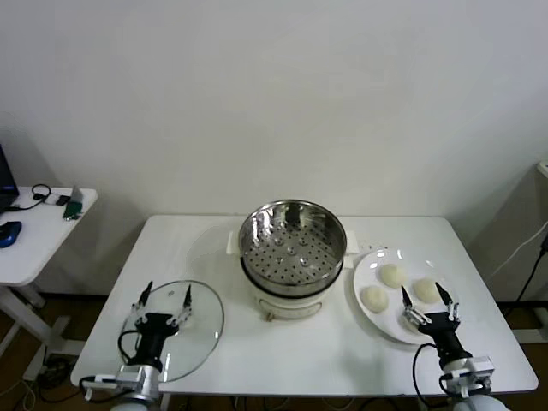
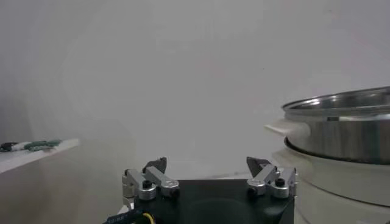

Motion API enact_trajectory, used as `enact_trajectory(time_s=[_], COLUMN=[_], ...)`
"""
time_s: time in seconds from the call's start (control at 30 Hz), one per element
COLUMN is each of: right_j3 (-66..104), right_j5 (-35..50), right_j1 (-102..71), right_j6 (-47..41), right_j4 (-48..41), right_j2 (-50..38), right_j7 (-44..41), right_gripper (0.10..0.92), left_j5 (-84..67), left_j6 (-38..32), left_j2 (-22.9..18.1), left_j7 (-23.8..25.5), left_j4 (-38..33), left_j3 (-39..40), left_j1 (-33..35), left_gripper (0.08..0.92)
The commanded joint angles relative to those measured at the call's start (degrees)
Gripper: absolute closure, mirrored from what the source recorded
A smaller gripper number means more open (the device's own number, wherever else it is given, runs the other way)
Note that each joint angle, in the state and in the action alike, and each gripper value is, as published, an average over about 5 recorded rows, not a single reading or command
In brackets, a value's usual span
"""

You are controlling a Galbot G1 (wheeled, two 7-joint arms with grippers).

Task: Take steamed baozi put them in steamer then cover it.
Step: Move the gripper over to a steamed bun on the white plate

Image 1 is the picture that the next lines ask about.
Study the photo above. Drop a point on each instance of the black floor power strip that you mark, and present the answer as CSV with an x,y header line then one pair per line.
x,y
53,370

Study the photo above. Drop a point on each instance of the perforated steel steamer basket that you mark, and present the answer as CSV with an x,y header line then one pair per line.
x,y
274,222

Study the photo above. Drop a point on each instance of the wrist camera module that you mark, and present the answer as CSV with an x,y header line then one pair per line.
x,y
103,380
479,368

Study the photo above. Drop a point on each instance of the small grey stand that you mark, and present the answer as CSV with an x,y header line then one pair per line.
x,y
77,194

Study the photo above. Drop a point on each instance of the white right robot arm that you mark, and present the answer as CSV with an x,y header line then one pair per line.
x,y
475,402

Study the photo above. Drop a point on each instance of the round glass pot lid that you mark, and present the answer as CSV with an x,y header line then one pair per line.
x,y
203,317

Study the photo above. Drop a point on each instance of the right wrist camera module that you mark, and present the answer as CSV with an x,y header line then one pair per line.
x,y
479,368

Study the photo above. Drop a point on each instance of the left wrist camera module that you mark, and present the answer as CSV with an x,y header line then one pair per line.
x,y
103,380

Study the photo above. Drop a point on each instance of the black wall plug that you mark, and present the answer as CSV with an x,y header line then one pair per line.
x,y
545,245

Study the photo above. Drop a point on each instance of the large white round plate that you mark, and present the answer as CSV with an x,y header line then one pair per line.
x,y
381,329

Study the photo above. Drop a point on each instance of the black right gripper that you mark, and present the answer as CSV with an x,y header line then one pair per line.
x,y
443,331

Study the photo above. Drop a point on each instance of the small black device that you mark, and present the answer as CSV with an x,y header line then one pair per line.
x,y
63,199

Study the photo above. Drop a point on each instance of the white steamed baozi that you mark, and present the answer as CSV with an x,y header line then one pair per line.
x,y
375,298
405,324
394,275
425,290

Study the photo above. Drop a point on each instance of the black laptop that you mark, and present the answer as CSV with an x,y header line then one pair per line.
x,y
5,184

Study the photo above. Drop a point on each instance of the green circuit board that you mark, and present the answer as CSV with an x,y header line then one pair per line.
x,y
73,210

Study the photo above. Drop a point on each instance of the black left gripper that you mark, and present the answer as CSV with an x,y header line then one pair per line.
x,y
156,325

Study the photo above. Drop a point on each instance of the blue computer mouse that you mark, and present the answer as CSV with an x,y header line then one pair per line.
x,y
9,233

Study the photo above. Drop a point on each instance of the white side table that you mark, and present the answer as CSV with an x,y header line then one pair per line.
x,y
38,240

